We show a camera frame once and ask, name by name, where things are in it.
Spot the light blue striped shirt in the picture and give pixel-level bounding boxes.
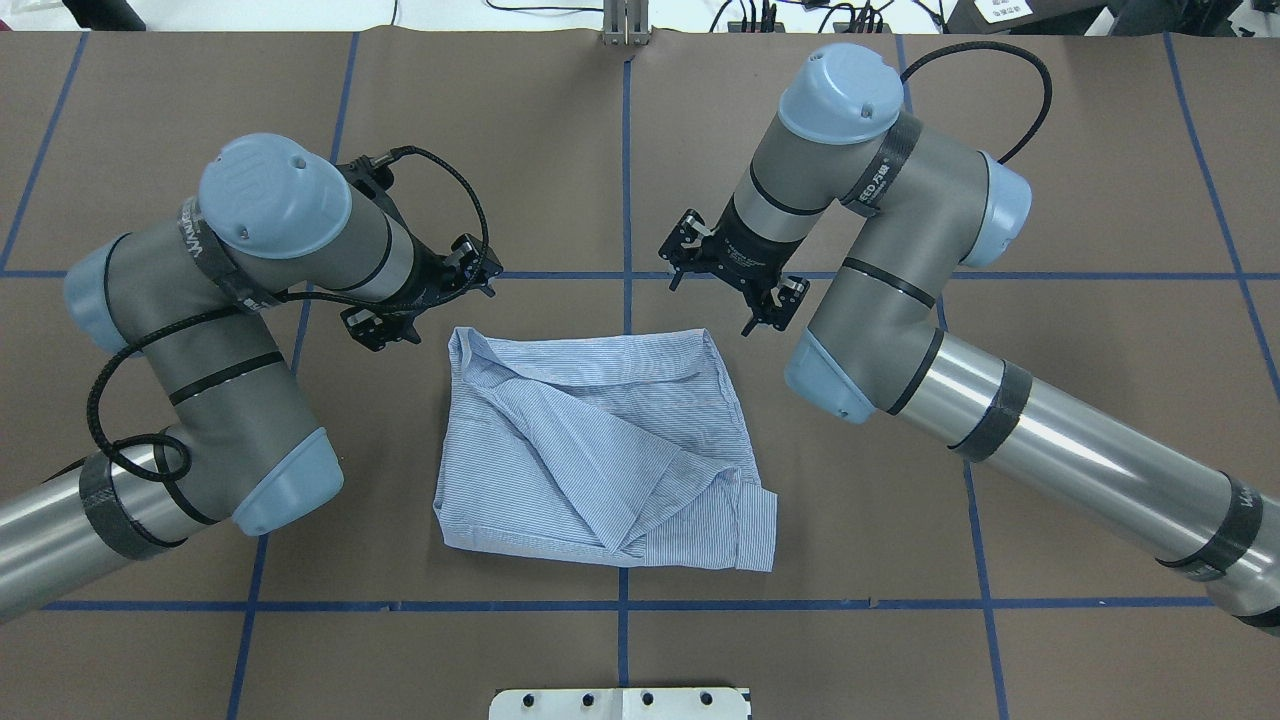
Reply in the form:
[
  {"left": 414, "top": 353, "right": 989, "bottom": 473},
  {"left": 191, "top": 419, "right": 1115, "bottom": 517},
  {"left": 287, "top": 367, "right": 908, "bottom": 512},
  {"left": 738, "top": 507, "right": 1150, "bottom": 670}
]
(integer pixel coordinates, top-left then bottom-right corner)
[{"left": 431, "top": 327, "right": 778, "bottom": 573}]

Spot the white central pillar with base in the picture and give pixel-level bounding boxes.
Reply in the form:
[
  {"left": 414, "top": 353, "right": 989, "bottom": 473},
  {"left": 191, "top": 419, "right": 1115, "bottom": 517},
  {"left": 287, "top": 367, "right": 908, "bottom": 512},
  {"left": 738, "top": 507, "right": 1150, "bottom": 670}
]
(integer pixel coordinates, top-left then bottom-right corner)
[{"left": 488, "top": 687, "right": 754, "bottom": 719}]

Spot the aluminium frame post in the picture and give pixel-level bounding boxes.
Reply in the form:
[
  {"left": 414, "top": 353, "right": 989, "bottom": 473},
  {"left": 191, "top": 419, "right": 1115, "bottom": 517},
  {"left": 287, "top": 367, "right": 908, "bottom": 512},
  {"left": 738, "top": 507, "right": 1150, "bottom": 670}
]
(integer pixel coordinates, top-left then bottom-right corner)
[{"left": 600, "top": 0, "right": 652, "bottom": 47}]

